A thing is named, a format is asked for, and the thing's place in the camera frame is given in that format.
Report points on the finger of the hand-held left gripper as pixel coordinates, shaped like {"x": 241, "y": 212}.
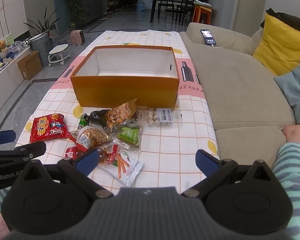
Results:
{"x": 2, "y": 137}
{"x": 20, "y": 151}

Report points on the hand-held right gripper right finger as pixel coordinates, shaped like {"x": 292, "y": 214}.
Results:
{"x": 205, "y": 161}

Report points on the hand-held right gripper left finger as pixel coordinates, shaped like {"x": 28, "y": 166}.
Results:
{"x": 88, "y": 161}

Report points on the small red snack packet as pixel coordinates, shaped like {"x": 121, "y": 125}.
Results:
{"x": 71, "y": 152}

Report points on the clear braised meat packet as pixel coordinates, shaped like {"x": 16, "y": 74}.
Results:
{"x": 107, "y": 155}

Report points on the clear peanut packet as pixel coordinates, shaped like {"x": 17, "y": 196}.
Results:
{"x": 95, "y": 136}

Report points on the large red snack packet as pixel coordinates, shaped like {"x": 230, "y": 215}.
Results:
{"x": 47, "y": 128}

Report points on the white spicy strip packet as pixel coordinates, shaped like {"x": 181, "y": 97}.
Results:
{"x": 130, "y": 170}

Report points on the dark snack packet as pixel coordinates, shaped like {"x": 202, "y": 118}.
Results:
{"x": 95, "y": 116}

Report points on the green snack packet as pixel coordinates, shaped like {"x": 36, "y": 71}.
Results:
{"x": 130, "y": 135}

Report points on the orange bean snack packet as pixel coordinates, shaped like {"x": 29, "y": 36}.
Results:
{"x": 120, "y": 113}

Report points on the clear egg snack pack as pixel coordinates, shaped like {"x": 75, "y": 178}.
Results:
{"x": 162, "y": 116}

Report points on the orange cardboard box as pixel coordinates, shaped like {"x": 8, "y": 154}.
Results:
{"x": 125, "y": 92}

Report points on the checked lemon print tablecloth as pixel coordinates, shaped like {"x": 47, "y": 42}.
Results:
{"x": 165, "y": 142}

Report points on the white low cabinet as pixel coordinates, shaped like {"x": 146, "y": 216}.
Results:
{"x": 2, "y": 80}

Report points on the brown cardboard carton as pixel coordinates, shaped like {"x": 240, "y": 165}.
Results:
{"x": 30, "y": 66}

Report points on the beige sofa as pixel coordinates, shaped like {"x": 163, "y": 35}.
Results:
{"x": 240, "y": 92}

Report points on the person's right striped leg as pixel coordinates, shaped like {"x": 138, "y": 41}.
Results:
{"x": 292, "y": 180}

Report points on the yellow teddy bear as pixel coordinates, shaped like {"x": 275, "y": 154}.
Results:
{"x": 1, "y": 46}

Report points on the person's bare foot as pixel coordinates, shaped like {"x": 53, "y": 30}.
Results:
{"x": 295, "y": 131}

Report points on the grey trash bin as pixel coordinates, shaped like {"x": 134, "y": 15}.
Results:
{"x": 38, "y": 47}

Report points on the white rolling stool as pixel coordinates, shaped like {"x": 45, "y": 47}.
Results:
{"x": 58, "y": 50}

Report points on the light blue cushion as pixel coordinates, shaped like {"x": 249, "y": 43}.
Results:
{"x": 297, "y": 87}

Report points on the spiky potted plant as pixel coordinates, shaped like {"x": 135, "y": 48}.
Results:
{"x": 43, "y": 26}

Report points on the pink space heater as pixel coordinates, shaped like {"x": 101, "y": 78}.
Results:
{"x": 76, "y": 37}

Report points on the black smartphone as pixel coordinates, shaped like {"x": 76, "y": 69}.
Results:
{"x": 208, "y": 37}

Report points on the yellow cushion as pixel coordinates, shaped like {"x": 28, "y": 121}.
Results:
{"x": 282, "y": 47}

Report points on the orange stool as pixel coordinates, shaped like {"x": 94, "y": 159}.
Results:
{"x": 202, "y": 11}

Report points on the dark drawer cabinet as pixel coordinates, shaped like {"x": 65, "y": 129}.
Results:
{"x": 90, "y": 5}

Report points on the stack of papers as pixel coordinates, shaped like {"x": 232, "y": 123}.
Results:
{"x": 202, "y": 3}

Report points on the blue water jug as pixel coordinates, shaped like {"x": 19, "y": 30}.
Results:
{"x": 140, "y": 6}

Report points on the dark blanket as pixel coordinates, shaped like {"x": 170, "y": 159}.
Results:
{"x": 290, "y": 17}

